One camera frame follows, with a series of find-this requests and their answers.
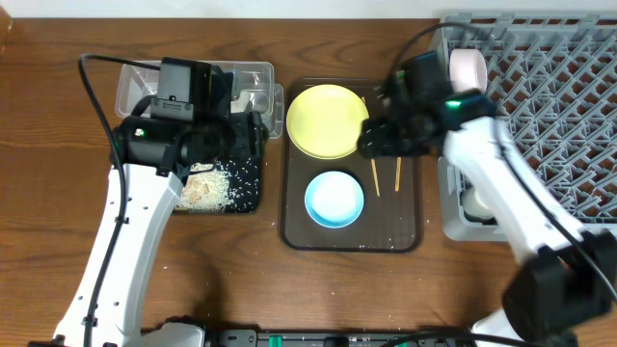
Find rice leftovers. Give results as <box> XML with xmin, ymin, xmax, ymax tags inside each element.
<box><xmin>175</xmin><ymin>158</ymin><xmax>262</xmax><ymax>215</ymax></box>

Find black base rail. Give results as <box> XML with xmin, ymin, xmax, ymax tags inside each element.
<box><xmin>206</xmin><ymin>328</ymin><xmax>483</xmax><ymax>347</ymax></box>

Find white cup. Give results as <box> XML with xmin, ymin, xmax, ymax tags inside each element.
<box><xmin>461</xmin><ymin>187</ymin><xmax>494</xmax><ymax>223</ymax></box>

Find dark brown serving tray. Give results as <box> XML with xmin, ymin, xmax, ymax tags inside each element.
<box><xmin>278</xmin><ymin>76</ymin><xmax>425</xmax><ymax>254</ymax></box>

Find white tissue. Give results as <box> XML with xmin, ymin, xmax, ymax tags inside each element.
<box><xmin>230</xmin><ymin>91</ymin><xmax>255</xmax><ymax>114</ymax></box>

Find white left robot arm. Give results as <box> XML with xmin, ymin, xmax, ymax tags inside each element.
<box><xmin>51</xmin><ymin>57</ymin><xmax>274</xmax><ymax>346</ymax></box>

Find pink bowl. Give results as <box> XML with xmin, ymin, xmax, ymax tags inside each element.
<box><xmin>448</xmin><ymin>48</ymin><xmax>488</xmax><ymax>93</ymax></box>

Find yellow plate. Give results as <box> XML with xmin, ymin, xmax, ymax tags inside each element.
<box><xmin>286</xmin><ymin>84</ymin><xmax>369</xmax><ymax>160</ymax></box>

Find black waste tray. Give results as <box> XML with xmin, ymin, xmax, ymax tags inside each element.
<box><xmin>173</xmin><ymin>128</ymin><xmax>263</xmax><ymax>215</ymax></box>

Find blue bowl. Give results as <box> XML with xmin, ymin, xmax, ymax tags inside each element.
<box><xmin>304</xmin><ymin>171</ymin><xmax>364</xmax><ymax>228</ymax></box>

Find wooden chopstick near plate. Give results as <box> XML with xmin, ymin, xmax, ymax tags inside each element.
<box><xmin>361</xmin><ymin>96</ymin><xmax>381</xmax><ymax>197</ymax></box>

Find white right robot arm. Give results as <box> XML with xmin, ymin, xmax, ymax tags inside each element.
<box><xmin>358</xmin><ymin>51</ymin><xmax>616</xmax><ymax>346</ymax></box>

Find clear plastic waste bin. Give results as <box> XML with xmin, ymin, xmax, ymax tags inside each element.
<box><xmin>115</xmin><ymin>61</ymin><xmax>284</xmax><ymax>139</ymax></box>

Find grey dishwasher rack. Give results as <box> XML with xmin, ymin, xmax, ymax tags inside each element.
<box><xmin>432</xmin><ymin>13</ymin><xmax>616</xmax><ymax>232</ymax></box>

